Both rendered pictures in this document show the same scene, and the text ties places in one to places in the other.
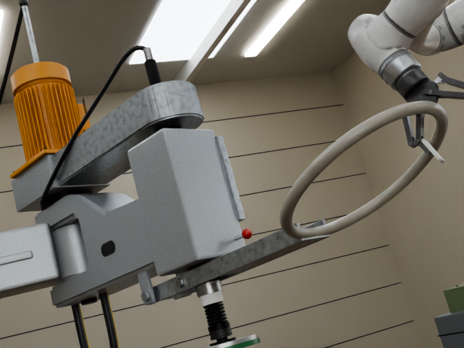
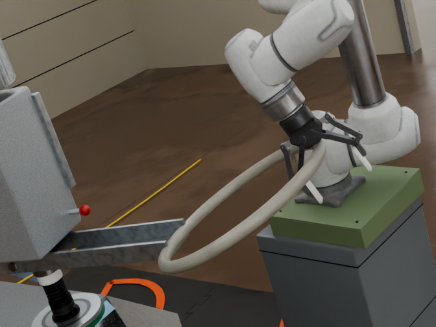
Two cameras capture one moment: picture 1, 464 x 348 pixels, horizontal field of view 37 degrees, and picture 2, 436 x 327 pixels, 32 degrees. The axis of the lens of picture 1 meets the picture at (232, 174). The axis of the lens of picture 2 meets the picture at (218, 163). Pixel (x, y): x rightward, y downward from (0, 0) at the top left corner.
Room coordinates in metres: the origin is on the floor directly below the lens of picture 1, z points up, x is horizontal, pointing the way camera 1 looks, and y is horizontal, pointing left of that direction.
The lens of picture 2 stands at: (0.09, 0.12, 1.93)
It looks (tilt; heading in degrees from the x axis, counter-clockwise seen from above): 20 degrees down; 345
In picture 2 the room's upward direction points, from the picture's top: 18 degrees counter-clockwise
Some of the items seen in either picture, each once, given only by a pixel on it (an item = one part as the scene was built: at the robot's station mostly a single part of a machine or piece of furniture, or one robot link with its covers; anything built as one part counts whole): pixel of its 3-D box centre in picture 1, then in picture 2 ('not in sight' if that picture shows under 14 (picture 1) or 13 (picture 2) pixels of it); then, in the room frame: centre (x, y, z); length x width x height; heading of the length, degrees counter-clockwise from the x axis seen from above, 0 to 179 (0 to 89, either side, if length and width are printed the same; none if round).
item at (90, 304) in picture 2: (224, 344); (67, 315); (2.13, 0.16, 0.89); 0.21 x 0.21 x 0.01
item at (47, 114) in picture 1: (52, 119); not in sight; (2.59, 0.63, 1.92); 0.31 x 0.28 x 0.40; 137
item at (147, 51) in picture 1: (152, 72); not in sight; (2.13, 0.16, 1.80); 0.04 x 0.04 x 0.17
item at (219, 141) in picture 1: (223, 181); (44, 143); (2.17, 0.03, 1.39); 0.08 x 0.03 x 0.28; 47
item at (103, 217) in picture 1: (123, 243); not in sight; (2.41, 0.44, 1.32); 0.74 x 0.23 x 0.49; 47
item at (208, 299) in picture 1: (211, 297); (48, 273); (2.13, 0.16, 1.04); 0.07 x 0.07 x 0.04
